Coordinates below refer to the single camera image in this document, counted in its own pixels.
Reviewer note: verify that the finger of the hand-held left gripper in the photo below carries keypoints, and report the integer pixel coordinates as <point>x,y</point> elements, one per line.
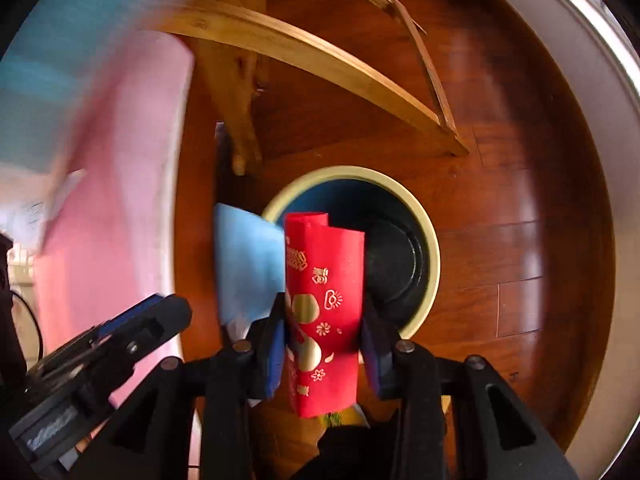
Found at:
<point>130,315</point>
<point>165,317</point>

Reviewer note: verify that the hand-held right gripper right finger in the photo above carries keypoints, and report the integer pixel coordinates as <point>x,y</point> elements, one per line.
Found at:
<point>375,360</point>

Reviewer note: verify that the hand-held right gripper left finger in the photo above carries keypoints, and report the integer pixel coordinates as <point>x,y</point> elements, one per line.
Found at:
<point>272,355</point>

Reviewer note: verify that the red paper packet gold print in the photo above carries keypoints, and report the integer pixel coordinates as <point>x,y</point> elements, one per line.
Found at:
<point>325,280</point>

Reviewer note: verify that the cream rimmed blue bin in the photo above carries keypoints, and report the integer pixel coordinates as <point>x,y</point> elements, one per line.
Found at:
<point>395,270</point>

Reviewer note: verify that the light blue paper sheet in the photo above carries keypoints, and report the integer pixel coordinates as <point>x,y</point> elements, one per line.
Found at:
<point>245,260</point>

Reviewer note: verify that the yellow slipper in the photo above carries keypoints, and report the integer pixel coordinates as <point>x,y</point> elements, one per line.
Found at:
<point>345,417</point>

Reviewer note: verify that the person's right leg black trousers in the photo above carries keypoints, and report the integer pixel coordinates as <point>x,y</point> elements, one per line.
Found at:
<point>345,455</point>

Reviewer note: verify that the pink bed blanket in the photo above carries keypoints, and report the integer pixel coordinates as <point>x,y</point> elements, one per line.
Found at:
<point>115,210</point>

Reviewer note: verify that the wooden chair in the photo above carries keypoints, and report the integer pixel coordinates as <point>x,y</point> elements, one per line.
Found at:
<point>280,35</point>

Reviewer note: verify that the white window sill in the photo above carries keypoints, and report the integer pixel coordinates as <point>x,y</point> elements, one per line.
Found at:
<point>600,25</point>

